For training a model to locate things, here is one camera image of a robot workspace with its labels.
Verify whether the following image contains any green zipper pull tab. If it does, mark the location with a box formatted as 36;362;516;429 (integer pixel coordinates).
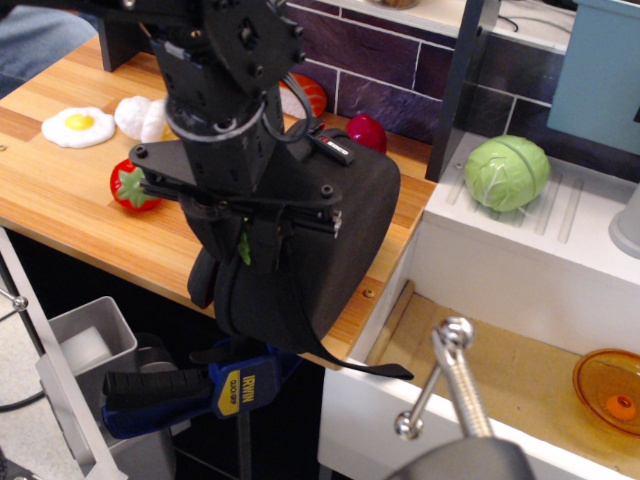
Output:
237;230;252;266

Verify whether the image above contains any orange transparent bowl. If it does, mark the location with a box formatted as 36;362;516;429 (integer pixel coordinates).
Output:
572;349;639;439

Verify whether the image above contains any toy red tomato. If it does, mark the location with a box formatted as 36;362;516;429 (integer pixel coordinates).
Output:
109;159;162;211

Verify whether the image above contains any light blue box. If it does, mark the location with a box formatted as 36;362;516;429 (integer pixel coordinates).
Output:
547;1;639;154

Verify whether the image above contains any toy red apple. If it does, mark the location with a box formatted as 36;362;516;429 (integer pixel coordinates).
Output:
345;114;387;154

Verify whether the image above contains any grey cup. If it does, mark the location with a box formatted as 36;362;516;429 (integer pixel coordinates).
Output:
608;185;640;259

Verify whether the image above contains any person in blue jeans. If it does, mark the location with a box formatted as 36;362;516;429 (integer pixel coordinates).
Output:
1;6;97;97

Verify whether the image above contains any toy ice cream cone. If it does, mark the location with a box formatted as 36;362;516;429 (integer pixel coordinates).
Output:
114;96;176;143

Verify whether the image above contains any white toy sink unit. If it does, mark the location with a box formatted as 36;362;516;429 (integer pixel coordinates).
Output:
317;130;640;480

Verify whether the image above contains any black zipper bag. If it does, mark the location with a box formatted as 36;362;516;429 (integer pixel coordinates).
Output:
187;125;401;364

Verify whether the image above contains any grey plastic bin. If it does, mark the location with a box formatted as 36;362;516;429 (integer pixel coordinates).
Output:
48;297;176;479

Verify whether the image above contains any blue Irwin bar clamp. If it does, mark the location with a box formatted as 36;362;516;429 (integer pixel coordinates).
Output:
102;338;302;439

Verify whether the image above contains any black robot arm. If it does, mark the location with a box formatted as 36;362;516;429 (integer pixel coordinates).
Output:
94;1;339;273

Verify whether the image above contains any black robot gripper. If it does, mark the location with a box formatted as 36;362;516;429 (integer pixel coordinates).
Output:
129;116;342;274

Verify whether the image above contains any toy green cabbage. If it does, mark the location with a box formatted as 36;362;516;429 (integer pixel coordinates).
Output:
464;135;551;213

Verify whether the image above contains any grey metal frame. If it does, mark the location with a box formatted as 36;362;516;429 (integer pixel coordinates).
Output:
1;231;127;480

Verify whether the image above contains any toy salmon sushi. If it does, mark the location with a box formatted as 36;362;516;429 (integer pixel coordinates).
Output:
279;73;328;119

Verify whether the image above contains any toy fried egg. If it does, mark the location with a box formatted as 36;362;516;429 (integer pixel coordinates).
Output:
41;107;116;149

